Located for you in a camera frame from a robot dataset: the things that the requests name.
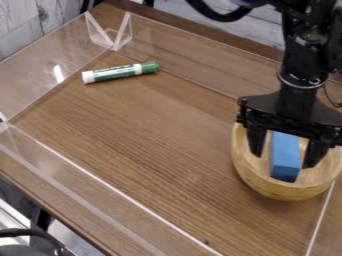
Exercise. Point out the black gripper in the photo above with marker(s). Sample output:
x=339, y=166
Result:
x=322, y=124

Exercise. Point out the blue rectangular block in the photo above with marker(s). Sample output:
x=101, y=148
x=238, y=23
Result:
x=284, y=163

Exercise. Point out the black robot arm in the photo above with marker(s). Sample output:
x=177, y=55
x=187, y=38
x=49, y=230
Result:
x=292, y=110

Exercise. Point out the brown wooden bowl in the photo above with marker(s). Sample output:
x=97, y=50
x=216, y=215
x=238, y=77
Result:
x=314, y=180

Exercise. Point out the green and white marker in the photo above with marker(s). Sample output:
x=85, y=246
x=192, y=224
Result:
x=119, y=72

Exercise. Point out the black table leg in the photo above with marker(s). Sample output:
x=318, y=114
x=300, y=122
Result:
x=42, y=219

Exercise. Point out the clear acrylic tray wall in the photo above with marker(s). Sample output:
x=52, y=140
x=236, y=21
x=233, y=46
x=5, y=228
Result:
x=127, y=157

